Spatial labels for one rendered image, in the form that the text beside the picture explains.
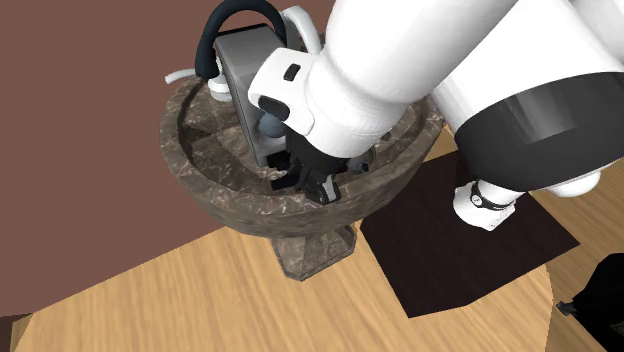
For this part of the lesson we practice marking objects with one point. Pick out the brown marble pedestal sink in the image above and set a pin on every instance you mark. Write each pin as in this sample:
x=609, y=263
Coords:
x=234, y=200

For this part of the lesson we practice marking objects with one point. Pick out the small blue-grey round object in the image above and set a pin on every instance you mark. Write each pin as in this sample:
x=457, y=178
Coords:
x=360, y=166

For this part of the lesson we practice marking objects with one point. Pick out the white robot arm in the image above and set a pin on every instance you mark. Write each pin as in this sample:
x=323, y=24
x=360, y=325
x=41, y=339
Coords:
x=390, y=63

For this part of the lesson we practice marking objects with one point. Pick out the black object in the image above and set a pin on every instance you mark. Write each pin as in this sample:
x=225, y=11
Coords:
x=602, y=297

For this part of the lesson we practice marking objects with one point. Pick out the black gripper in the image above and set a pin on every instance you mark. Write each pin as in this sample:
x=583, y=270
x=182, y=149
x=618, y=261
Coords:
x=312, y=155

